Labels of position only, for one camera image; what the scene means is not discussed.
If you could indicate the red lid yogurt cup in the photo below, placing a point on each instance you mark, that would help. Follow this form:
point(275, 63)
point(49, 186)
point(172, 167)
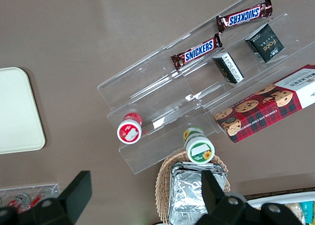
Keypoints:
point(129, 131)

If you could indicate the clear bag of crackers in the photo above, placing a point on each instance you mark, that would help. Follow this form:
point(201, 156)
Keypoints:
point(292, 209)

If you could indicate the clear acrylic bottle rack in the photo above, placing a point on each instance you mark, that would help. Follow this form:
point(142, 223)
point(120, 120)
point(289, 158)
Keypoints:
point(29, 188)

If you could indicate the green lid yogurt cup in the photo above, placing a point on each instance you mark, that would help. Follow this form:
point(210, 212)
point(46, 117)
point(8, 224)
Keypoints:
point(199, 148)

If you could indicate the clear acrylic step riser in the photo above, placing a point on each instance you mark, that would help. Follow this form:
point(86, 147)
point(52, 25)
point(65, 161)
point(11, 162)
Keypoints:
point(152, 92)
point(283, 70)

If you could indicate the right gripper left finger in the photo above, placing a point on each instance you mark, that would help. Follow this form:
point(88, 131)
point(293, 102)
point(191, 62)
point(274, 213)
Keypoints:
point(73, 198)

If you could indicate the red cola bottle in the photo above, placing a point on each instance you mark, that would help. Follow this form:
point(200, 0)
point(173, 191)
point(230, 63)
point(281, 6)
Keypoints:
point(37, 200)
point(19, 201)

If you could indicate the beige plastic tray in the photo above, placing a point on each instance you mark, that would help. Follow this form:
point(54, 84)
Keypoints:
point(17, 111)

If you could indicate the brown Snickers bar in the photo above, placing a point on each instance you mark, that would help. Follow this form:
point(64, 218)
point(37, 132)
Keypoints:
point(243, 16)
point(197, 51)

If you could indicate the light oval wicker basket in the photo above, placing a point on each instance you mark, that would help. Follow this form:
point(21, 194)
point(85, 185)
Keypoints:
point(162, 185)

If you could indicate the black box with gold print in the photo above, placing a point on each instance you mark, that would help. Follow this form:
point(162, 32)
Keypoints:
point(267, 44)

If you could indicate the red tartan cookie box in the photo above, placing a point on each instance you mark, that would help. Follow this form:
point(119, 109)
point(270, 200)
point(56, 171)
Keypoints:
point(258, 111)

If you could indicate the stacked aluminium foil containers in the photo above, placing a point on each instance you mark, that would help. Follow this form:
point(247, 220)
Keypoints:
point(187, 195)

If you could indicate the black box with white side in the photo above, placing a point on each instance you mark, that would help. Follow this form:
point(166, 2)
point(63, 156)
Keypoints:
point(229, 67)

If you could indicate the white rectangular snack bin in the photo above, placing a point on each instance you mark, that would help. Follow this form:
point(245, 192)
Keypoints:
point(283, 197)

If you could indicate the teal snack packet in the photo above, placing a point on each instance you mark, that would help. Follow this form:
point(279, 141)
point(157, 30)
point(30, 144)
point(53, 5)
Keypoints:
point(308, 211)

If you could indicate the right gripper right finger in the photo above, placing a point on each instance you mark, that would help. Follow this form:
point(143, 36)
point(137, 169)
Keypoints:
point(211, 193)

